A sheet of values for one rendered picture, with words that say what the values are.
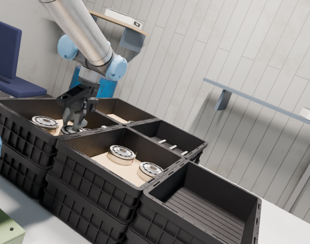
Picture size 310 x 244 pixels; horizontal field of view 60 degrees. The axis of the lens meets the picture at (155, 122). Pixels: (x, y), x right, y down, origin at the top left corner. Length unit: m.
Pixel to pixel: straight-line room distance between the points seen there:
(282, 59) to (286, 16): 0.43
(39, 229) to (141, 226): 0.29
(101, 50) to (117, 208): 0.42
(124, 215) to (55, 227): 0.22
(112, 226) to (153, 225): 0.12
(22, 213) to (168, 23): 2.87
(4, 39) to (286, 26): 2.67
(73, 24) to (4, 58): 2.19
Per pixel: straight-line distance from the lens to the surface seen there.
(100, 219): 0.80
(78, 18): 0.65
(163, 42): 3.38
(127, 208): 0.74
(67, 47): 0.87
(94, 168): 0.75
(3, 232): 0.76
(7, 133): 0.99
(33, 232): 0.85
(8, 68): 2.81
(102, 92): 3.10
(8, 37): 2.76
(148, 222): 0.73
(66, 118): 1.05
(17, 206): 0.92
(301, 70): 3.06
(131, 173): 0.99
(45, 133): 0.85
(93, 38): 0.71
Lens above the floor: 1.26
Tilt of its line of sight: 14 degrees down
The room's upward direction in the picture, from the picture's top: 22 degrees clockwise
